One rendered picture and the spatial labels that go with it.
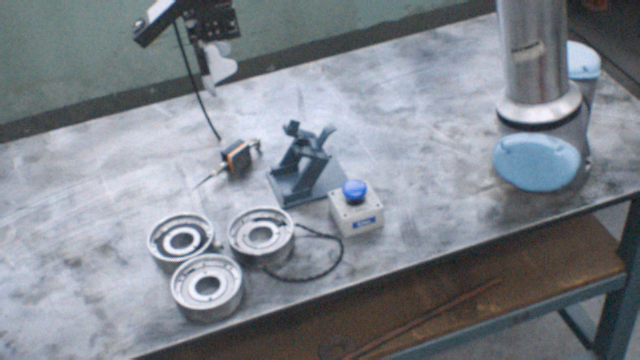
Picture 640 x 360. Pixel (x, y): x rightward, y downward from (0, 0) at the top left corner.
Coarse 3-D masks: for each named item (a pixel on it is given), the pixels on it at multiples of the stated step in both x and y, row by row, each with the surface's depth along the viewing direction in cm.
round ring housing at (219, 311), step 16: (208, 256) 118; (224, 256) 117; (176, 272) 116; (208, 272) 117; (240, 272) 115; (176, 288) 115; (192, 288) 115; (208, 288) 118; (224, 288) 114; (240, 288) 113; (176, 304) 114; (224, 304) 111; (208, 320) 113
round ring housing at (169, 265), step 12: (168, 216) 125; (180, 216) 125; (192, 216) 125; (204, 216) 124; (156, 228) 124; (204, 228) 124; (168, 240) 123; (180, 240) 125; (192, 240) 125; (156, 252) 121; (180, 252) 120; (204, 252) 119; (156, 264) 120; (168, 264) 119; (180, 264) 118
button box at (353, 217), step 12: (336, 192) 125; (372, 192) 125; (336, 204) 123; (348, 204) 123; (360, 204) 123; (372, 204) 123; (336, 216) 124; (348, 216) 121; (360, 216) 122; (372, 216) 122; (348, 228) 122; (360, 228) 123; (372, 228) 124
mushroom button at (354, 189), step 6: (354, 180) 123; (348, 186) 122; (354, 186) 122; (360, 186) 122; (366, 186) 122; (348, 192) 121; (354, 192) 121; (360, 192) 121; (366, 192) 122; (348, 198) 121; (354, 198) 121
